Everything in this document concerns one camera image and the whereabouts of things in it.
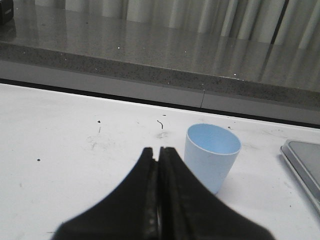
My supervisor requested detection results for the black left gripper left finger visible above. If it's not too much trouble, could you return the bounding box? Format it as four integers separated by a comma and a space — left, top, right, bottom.
52, 147, 159, 240

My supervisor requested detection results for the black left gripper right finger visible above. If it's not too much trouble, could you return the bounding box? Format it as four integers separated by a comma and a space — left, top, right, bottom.
158, 147, 274, 240

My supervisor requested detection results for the light blue plastic cup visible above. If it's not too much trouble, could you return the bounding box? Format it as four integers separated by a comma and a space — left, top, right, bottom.
183, 123, 242, 194

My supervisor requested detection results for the silver digital kitchen scale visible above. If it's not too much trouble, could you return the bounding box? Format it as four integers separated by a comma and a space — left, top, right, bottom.
280, 139, 320, 212

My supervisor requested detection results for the grey stone counter ledge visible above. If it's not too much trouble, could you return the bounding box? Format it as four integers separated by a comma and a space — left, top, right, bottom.
0, 0, 320, 125

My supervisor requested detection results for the dark box on ledge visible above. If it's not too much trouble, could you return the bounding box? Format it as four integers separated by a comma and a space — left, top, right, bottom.
0, 0, 14, 25

